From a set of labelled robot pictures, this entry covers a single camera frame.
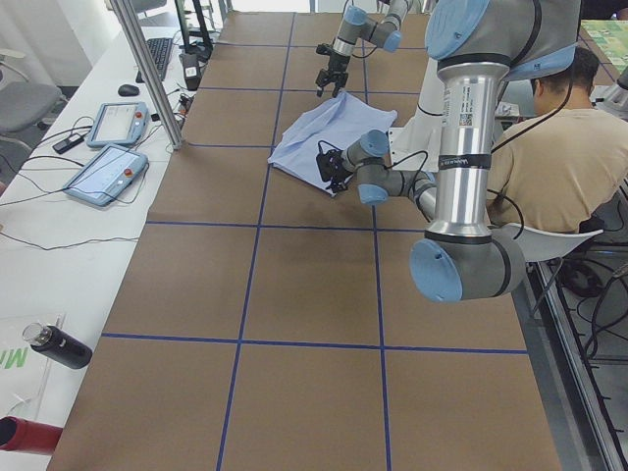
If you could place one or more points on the red cylinder bottle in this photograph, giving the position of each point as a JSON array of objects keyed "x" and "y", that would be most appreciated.
[{"x": 21, "y": 435}]

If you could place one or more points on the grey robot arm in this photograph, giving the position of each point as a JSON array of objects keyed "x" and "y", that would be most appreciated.
[
  {"x": 477, "y": 45},
  {"x": 359, "y": 36}
]

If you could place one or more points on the grey teach pendant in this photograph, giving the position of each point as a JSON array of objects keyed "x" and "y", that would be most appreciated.
[
  {"x": 118, "y": 123},
  {"x": 101, "y": 180}
]

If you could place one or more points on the black computer mouse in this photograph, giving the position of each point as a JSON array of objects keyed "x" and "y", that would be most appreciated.
[{"x": 128, "y": 90}]

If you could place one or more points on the blue striped button shirt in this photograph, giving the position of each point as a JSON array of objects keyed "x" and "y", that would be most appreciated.
[{"x": 338, "y": 122}]

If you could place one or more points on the black water bottle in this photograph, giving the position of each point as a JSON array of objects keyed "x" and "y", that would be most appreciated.
[{"x": 57, "y": 345}]

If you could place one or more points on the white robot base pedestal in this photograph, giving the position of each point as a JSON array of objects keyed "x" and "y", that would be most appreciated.
[{"x": 420, "y": 138}]

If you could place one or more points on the grey office chair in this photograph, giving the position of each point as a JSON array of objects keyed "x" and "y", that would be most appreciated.
[{"x": 24, "y": 103}]

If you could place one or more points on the aluminium frame post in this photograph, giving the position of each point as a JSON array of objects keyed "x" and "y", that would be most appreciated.
[{"x": 133, "y": 32}]

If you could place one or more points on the person in beige shirt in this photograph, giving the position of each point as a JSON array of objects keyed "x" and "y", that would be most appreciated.
[{"x": 554, "y": 171}]

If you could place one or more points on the white plastic chair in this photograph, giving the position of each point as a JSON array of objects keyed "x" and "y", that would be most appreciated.
[{"x": 522, "y": 245}]

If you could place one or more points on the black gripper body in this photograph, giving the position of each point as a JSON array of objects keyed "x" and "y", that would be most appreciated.
[
  {"x": 337, "y": 169},
  {"x": 335, "y": 62}
]

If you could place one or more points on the black keyboard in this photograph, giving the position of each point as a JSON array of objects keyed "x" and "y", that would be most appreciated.
[{"x": 160, "y": 49}]

